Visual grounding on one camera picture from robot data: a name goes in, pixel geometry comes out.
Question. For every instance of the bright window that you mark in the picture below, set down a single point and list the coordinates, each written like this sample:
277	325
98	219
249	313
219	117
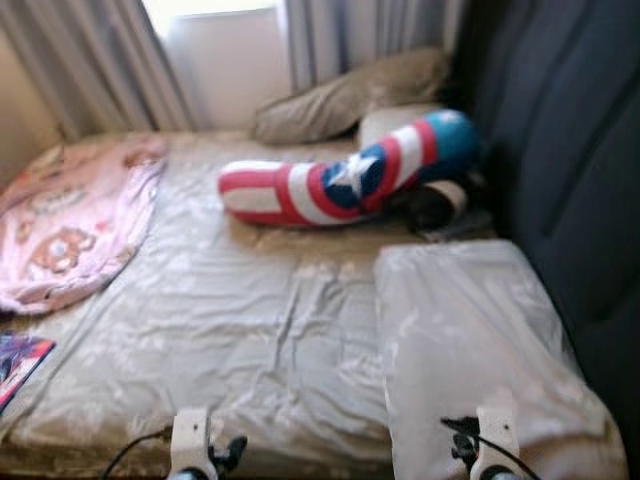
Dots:
210	6

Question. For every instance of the red white blue star bolster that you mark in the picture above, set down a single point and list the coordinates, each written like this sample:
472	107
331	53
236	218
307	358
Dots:
300	195

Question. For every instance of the colourful manga book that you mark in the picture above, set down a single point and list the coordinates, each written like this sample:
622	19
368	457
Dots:
20	365

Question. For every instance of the beige floral bedsheet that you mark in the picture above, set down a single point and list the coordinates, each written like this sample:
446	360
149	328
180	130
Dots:
250	330

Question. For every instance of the pink cartoon print blanket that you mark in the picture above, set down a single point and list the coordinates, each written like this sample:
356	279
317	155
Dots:
70	220

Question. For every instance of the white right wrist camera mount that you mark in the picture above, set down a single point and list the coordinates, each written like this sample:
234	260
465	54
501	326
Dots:
497	435

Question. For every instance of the black round object beige rim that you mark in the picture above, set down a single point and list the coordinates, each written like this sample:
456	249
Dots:
432	208

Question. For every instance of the beige floral pillow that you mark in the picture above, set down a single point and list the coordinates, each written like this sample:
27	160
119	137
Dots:
350	100

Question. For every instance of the plain white pillow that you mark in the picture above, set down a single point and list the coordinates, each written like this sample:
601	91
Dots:
390	125

